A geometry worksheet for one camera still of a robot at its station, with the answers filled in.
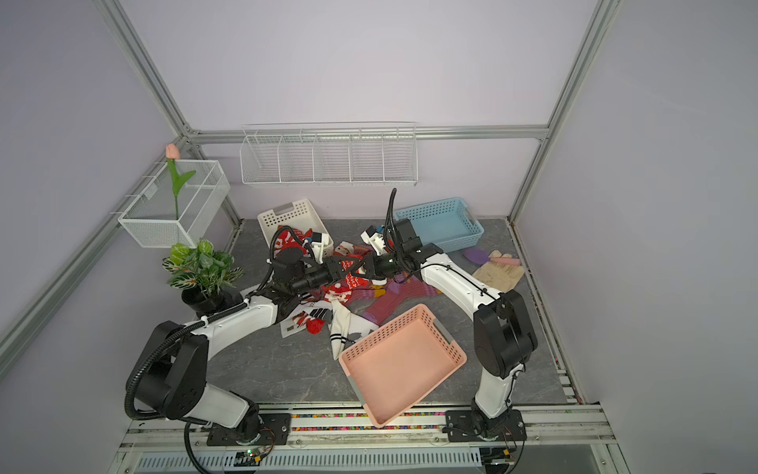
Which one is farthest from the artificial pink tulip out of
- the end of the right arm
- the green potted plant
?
the end of the right arm

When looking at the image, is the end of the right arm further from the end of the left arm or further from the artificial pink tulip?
the artificial pink tulip

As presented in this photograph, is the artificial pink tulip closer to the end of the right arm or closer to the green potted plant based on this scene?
the green potted plant
